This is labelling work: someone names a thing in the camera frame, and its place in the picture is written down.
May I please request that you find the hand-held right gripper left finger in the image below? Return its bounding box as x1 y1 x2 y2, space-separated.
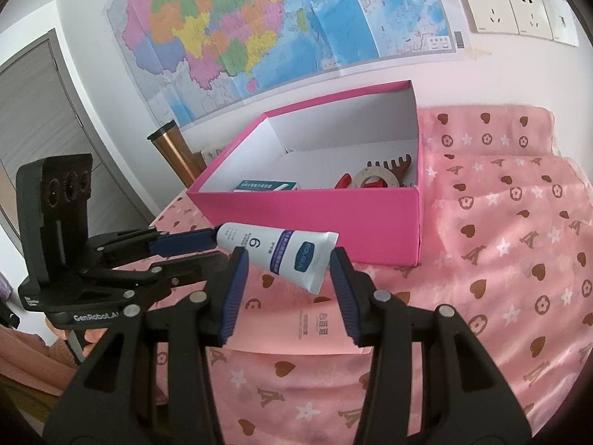
44 245 251 445

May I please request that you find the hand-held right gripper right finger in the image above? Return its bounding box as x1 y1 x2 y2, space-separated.
328 247 533 445

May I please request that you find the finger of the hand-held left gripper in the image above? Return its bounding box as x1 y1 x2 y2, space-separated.
109 249 235 312
86 224 219 268

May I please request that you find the white cream tube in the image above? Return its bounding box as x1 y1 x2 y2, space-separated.
216 222 339 295

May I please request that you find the pink cardboard box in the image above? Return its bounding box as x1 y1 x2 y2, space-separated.
186 80 424 268

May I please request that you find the white teal medicine box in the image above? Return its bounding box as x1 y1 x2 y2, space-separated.
231 179 301 194

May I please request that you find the red plastic corkscrew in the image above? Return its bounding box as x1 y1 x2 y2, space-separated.
334 173 388 190

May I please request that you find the white tape roll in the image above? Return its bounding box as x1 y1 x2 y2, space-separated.
348 165 402 190

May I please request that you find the brown hand-shaped plastic comb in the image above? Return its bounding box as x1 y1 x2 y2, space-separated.
366 153 413 187

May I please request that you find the pink flat packet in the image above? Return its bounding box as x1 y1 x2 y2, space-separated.
226 260 372 356

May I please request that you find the copper metal tumbler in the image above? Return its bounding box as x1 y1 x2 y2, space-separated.
147 119 208 187

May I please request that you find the grey door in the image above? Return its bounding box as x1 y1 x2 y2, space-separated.
0 28 159 265

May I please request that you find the pink printed blanket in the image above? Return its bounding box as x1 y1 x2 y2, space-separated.
83 104 593 445

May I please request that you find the colourful wall map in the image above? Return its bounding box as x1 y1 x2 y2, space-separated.
106 0 467 131

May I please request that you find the white wall socket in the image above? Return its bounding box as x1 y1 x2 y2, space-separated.
505 0 555 41
456 0 520 36

